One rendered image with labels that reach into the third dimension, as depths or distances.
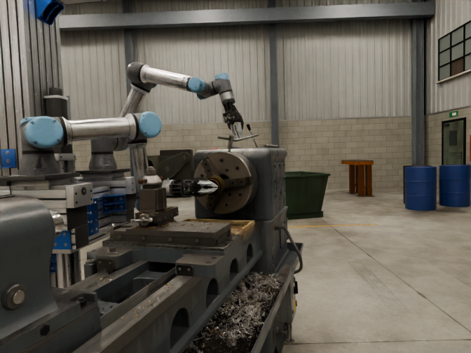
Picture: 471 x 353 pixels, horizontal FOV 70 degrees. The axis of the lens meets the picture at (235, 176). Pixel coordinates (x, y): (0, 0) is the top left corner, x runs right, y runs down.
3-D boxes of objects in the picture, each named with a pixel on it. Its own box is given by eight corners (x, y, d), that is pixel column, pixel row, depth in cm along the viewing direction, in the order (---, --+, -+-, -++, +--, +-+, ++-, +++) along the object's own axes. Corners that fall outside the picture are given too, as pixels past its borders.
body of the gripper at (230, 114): (224, 124, 179) (219, 102, 179) (230, 125, 187) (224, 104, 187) (237, 120, 176) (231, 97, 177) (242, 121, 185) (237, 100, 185)
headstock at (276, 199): (225, 204, 249) (223, 150, 247) (289, 204, 235) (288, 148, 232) (190, 218, 193) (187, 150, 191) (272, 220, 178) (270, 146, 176)
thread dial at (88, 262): (92, 286, 113) (90, 257, 112) (100, 287, 112) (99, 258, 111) (83, 291, 109) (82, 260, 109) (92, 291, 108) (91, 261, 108)
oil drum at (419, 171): (399, 206, 741) (399, 167, 736) (426, 206, 741) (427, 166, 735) (413, 211, 682) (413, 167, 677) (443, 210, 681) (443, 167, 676)
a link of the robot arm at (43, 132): (24, 150, 133) (153, 138, 166) (30, 149, 121) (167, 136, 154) (19, 120, 132) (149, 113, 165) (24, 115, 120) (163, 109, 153)
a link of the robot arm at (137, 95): (96, 145, 198) (134, 58, 188) (111, 146, 212) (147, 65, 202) (112, 155, 195) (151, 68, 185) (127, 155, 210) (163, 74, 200)
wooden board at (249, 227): (186, 225, 171) (186, 218, 171) (255, 228, 160) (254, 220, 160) (155, 240, 143) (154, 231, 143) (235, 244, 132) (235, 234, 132)
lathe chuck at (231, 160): (196, 204, 184) (204, 147, 180) (251, 216, 175) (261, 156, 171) (189, 207, 175) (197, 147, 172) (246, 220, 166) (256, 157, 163)
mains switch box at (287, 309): (282, 333, 229) (280, 214, 224) (308, 337, 223) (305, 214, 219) (272, 363, 197) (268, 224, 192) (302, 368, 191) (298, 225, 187)
